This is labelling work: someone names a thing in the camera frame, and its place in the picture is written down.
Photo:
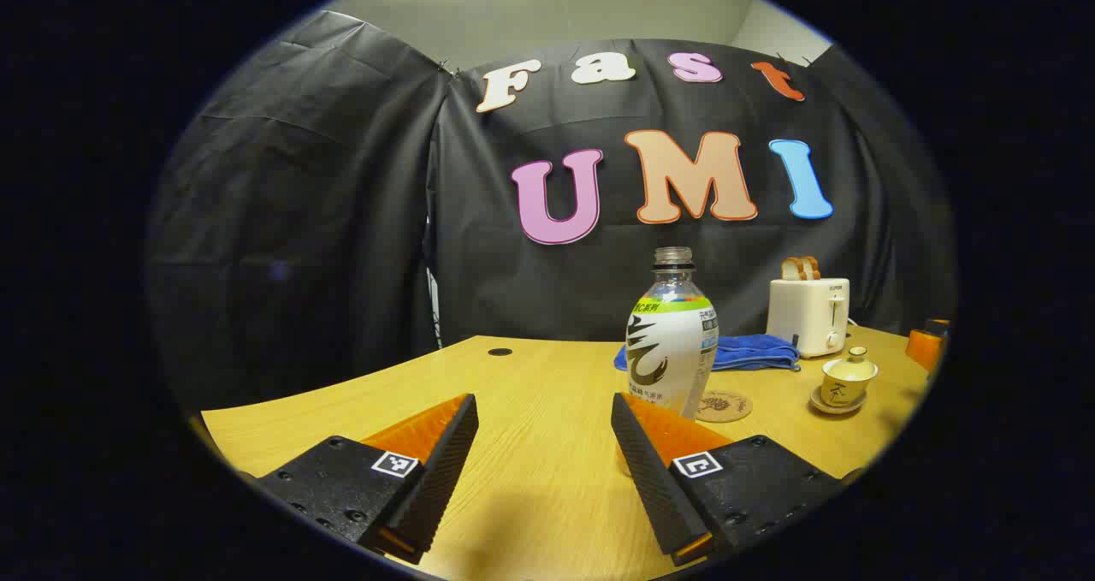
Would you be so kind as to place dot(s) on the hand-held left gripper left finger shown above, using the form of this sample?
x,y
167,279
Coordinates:
x,y
445,470

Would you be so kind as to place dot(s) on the round brown coaster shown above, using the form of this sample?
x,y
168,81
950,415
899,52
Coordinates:
x,y
729,408

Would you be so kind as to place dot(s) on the cream teacup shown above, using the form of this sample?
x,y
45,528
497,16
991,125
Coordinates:
x,y
843,393

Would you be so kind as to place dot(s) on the blue towel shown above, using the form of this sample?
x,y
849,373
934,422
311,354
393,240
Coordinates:
x,y
753,352

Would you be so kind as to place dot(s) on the black backdrop cloth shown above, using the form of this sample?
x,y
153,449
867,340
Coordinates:
x,y
325,222

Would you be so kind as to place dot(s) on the cream toaster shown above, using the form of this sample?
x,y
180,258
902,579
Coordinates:
x,y
804,316

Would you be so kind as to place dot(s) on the cream teacup lid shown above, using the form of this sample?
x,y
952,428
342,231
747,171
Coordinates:
x,y
851,367

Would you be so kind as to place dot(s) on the clear labelled water bottle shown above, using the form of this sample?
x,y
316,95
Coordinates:
x,y
671,350

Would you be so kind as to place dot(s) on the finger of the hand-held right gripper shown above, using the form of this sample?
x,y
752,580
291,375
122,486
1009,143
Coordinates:
x,y
924,348

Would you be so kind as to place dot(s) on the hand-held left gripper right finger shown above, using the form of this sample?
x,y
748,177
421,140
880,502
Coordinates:
x,y
650,478

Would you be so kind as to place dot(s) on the cream saucer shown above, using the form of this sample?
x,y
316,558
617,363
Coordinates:
x,y
821,404

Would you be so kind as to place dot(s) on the bread slice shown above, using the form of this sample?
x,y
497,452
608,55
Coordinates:
x,y
791,269
812,267

